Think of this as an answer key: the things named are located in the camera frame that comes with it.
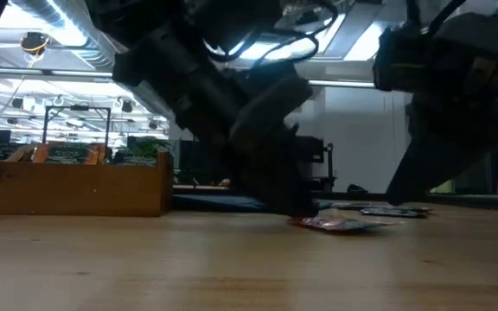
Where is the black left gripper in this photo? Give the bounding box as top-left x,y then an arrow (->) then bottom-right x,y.
112,32 -> 250,148

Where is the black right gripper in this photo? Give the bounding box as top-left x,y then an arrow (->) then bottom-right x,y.
386,47 -> 498,205

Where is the dark blue tea packet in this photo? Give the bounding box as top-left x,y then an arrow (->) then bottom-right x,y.
330,201 -> 375,211

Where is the green cup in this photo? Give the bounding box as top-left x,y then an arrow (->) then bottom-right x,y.
430,179 -> 456,194

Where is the black box monitor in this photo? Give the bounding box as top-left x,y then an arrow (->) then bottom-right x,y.
296,135 -> 325,164

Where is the green leafy plant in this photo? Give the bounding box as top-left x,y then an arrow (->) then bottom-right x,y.
117,136 -> 175,159

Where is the ceiling light bar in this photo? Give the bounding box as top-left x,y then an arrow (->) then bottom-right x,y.
308,79 -> 378,90

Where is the wooden three-compartment tray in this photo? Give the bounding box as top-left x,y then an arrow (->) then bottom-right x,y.
0,150 -> 175,217

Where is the black aluminium table frame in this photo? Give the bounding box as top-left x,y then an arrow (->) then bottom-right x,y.
425,193 -> 498,213

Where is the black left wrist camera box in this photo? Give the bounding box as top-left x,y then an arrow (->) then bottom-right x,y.
230,73 -> 315,146

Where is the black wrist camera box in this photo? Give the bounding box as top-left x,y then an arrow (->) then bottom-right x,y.
230,73 -> 315,146
373,25 -> 434,92

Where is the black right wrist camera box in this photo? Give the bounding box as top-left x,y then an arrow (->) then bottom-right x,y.
373,25 -> 434,92

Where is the black background rig frame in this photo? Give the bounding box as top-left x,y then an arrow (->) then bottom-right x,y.
40,105 -> 112,146

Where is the silver air duct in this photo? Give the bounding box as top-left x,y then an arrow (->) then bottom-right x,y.
10,0 -> 172,113

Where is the orange black cable reel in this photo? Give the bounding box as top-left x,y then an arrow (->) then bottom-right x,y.
19,31 -> 51,57

